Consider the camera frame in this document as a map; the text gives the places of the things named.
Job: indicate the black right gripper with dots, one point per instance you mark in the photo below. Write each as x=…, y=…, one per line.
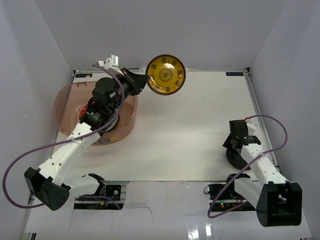
x=227, y=143

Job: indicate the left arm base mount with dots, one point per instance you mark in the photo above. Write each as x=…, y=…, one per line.
x=111, y=197

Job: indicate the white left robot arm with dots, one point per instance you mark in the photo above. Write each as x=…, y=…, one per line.
x=47, y=182

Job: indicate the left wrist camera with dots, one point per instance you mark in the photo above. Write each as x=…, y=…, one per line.
x=111, y=65

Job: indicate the pink translucent plastic bin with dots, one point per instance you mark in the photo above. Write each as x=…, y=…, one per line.
x=71, y=99

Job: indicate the blue-green glazed plate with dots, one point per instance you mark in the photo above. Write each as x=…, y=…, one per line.
x=112, y=125

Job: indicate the yellow patterned plate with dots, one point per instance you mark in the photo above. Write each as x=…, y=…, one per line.
x=167, y=74

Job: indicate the black plate near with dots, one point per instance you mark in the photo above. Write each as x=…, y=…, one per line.
x=235, y=159

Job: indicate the red plate with teal flower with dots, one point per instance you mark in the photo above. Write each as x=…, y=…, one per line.
x=84, y=109

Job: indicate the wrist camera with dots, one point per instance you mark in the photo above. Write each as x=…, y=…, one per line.
x=111, y=65
x=251, y=126

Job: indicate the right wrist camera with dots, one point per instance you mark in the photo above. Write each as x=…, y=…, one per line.
x=251, y=126

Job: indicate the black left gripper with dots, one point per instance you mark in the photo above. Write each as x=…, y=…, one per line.
x=133, y=81

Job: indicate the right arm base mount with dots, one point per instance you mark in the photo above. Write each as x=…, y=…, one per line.
x=227, y=200

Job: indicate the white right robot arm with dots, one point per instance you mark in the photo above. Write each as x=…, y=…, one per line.
x=277, y=201

